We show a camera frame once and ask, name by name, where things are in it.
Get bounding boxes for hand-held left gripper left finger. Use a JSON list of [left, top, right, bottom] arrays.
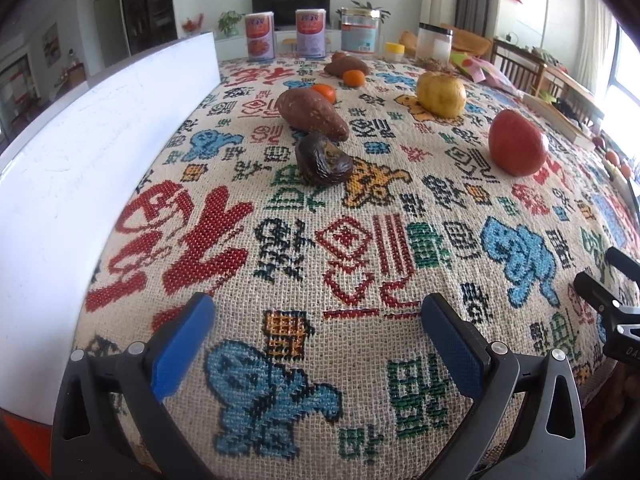
[[50, 291, 217, 480]]

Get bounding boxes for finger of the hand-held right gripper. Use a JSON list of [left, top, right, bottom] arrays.
[[606, 246, 640, 275], [573, 271, 640, 312]]

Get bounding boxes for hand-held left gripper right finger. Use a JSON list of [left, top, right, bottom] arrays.
[[421, 292, 587, 480]]

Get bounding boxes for red apple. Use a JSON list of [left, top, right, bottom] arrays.
[[488, 108, 549, 177]]

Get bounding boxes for dark brown wrinkled fruit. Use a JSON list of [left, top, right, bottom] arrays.
[[295, 131, 355, 188]]

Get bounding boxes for yellow pear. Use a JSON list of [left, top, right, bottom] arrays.
[[416, 71, 467, 118]]

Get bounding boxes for large brown sweet potato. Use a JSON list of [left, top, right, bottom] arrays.
[[277, 89, 351, 142]]

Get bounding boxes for small brown sweet potato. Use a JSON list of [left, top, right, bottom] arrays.
[[323, 56, 371, 78]]

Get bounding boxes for printed woven tablecloth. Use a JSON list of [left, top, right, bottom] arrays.
[[70, 52, 640, 480]]

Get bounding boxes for wooden chair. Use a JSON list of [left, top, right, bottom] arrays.
[[489, 39, 548, 96]]

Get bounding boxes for colourful snack bag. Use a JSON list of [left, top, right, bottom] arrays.
[[450, 51, 506, 83]]

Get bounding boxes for orange cloth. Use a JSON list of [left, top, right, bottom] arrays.
[[398, 24, 493, 60]]

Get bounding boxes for clear jar black lid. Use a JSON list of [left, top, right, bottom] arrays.
[[416, 23, 454, 62]]

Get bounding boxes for red label tin can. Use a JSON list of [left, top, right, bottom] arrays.
[[244, 11, 276, 61]]

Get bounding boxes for green potted plant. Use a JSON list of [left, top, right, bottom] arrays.
[[217, 10, 245, 37]]

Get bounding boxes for clear jar blue label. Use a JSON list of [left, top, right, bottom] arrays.
[[341, 7, 379, 56]]

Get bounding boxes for purple label tin can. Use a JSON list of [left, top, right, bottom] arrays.
[[295, 8, 328, 58]]

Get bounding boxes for dark display cabinet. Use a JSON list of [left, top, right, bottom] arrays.
[[120, 0, 178, 56]]

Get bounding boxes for large leafy potted plant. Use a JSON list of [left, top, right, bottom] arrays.
[[350, 0, 392, 23]]

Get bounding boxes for black television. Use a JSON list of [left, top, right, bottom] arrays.
[[251, 0, 331, 28]]

